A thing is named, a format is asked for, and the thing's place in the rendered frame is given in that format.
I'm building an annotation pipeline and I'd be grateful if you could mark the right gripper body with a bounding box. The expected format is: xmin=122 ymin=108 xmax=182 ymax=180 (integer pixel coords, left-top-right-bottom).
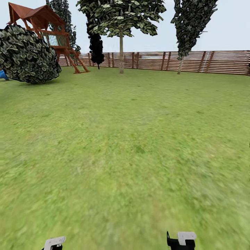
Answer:
xmin=169 ymin=240 xmax=194 ymax=250

